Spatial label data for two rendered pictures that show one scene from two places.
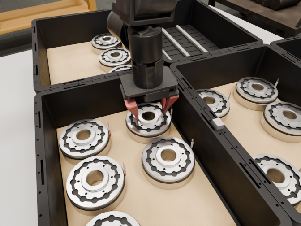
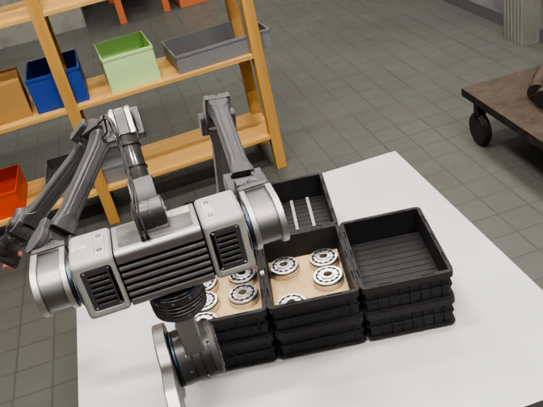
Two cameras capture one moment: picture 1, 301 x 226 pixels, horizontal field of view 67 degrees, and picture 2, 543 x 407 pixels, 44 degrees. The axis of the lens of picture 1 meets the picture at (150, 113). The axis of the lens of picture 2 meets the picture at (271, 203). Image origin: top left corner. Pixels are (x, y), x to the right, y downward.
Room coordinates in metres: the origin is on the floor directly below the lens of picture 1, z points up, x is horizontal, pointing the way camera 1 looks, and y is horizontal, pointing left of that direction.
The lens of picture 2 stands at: (-1.38, -0.90, 2.29)
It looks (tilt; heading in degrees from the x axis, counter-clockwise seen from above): 31 degrees down; 23
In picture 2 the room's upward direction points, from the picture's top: 13 degrees counter-clockwise
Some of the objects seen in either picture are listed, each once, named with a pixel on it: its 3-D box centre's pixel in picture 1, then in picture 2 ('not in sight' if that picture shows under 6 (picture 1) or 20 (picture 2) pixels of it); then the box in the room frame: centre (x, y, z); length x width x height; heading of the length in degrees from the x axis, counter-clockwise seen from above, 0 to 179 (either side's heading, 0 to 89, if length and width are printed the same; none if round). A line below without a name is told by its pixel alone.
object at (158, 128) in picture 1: (148, 118); (242, 274); (0.36, 0.00, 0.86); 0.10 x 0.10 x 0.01
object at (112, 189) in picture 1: (95, 180); (203, 300); (0.21, 0.10, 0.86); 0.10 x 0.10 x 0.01
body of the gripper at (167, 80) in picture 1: (147, 71); not in sight; (0.36, 0.01, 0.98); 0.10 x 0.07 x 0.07; 106
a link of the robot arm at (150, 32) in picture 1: (144, 41); not in sight; (0.36, 0.01, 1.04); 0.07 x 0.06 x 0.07; 32
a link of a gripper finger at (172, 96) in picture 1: (157, 98); not in sight; (0.37, -0.02, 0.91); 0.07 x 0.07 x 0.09; 16
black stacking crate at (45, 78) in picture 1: (92, 58); not in sight; (0.60, 0.17, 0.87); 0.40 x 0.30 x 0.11; 21
